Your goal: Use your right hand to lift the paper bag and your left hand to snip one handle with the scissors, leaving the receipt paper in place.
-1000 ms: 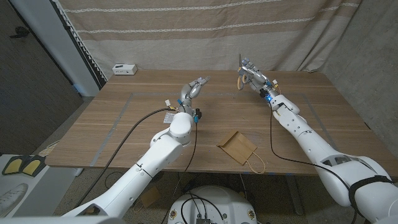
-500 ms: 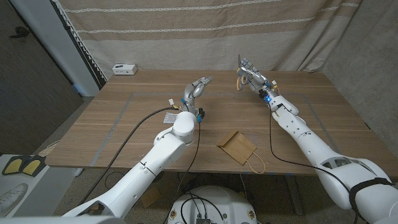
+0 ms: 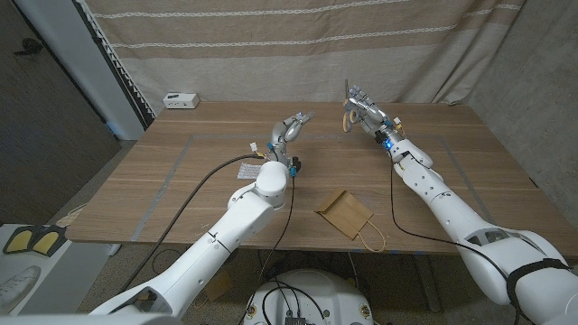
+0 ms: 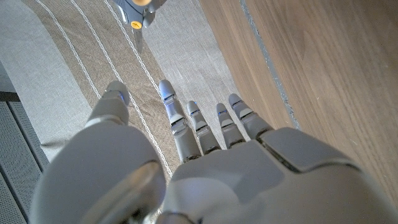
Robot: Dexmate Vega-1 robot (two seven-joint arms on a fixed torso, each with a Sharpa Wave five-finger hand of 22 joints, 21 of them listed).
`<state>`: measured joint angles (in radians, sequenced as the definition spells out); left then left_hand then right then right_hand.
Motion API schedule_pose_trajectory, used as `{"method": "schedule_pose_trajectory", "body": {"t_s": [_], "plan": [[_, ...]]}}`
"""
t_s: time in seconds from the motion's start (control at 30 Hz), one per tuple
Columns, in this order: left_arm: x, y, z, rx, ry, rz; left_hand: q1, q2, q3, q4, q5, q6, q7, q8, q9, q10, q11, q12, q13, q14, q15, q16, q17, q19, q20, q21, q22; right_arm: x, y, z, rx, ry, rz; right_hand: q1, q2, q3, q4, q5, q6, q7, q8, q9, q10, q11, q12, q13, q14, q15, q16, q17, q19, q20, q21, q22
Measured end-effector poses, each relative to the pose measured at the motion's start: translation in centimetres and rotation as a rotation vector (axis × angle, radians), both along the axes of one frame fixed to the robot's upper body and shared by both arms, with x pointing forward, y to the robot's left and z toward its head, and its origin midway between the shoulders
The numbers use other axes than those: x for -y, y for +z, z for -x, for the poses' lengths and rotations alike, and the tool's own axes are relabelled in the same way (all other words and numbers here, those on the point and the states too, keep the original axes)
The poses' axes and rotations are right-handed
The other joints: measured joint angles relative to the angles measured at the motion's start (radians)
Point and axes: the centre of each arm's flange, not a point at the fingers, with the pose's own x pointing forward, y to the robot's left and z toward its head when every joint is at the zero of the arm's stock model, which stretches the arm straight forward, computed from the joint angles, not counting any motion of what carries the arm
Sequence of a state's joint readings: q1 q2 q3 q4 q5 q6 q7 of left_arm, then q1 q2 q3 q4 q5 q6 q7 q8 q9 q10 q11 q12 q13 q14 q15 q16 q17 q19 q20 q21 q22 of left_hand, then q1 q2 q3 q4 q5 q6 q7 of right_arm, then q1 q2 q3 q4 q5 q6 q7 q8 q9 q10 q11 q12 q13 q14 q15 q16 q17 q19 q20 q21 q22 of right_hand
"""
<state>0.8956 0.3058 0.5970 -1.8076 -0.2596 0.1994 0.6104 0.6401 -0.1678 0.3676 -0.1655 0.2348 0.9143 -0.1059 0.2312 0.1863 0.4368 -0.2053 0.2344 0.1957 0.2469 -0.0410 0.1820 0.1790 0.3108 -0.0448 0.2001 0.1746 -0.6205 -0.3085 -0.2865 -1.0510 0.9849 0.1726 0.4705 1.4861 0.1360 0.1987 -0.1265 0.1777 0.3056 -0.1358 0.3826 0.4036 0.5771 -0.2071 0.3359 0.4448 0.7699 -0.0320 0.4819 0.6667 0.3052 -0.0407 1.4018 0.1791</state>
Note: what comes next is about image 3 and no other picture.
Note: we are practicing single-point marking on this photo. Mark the grey backdrop cloth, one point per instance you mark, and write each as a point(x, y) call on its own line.
point(542, 54)

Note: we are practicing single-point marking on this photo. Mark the grey table leg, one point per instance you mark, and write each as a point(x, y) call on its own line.
point(428, 284)

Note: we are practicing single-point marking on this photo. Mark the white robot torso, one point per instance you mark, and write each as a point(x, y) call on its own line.
point(325, 293)

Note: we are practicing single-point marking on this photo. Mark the white power strip box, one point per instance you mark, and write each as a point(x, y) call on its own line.
point(180, 100)

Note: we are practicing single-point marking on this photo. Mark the white door frame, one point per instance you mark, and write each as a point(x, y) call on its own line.
point(81, 58)

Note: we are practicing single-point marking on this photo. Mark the dark textured door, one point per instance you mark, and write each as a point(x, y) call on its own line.
point(45, 135)

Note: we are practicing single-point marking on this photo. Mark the white floor platform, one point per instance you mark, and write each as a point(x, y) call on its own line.
point(58, 271)

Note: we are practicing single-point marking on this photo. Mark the yellow black pad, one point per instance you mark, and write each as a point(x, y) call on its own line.
point(47, 241)
point(18, 240)

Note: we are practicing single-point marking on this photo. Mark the white printed receipt paper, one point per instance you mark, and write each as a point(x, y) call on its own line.
point(248, 171)

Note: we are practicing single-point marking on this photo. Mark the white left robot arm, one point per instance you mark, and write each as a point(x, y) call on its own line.
point(217, 253)

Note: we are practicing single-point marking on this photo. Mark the beige striped curtain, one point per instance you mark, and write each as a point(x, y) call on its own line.
point(293, 58)

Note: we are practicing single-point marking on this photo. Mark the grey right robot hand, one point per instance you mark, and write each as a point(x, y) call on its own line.
point(372, 117)

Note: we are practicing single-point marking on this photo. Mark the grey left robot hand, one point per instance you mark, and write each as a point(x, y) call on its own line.
point(284, 133)

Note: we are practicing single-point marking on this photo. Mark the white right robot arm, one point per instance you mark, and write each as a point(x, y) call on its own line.
point(456, 212)

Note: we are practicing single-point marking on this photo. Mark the small brown floor paper bag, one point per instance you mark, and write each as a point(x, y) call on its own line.
point(222, 285)

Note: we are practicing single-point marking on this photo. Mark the white shoe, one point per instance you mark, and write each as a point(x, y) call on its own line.
point(18, 289)

